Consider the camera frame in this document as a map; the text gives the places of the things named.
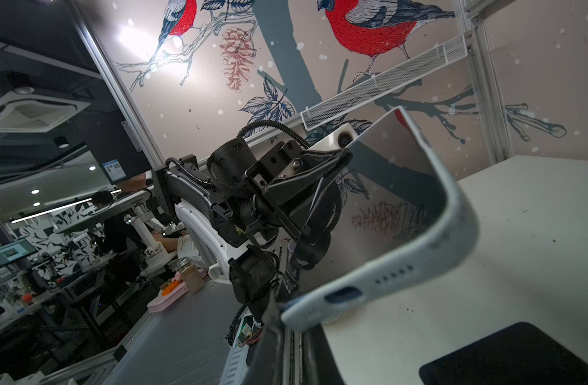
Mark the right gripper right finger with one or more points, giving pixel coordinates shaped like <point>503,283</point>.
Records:
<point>318,364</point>

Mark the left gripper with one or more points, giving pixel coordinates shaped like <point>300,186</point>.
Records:
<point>295,189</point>

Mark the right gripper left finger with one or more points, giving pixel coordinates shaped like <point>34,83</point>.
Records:
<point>268,360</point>

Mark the black phone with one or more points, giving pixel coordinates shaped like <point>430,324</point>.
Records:
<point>518,354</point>
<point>388,195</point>

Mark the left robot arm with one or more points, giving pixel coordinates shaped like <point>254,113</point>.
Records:
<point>241,204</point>

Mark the white ceiling air conditioner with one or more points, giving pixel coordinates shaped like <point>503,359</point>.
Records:
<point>36,114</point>

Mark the white mesh wall basket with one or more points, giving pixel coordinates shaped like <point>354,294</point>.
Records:
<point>386,82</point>

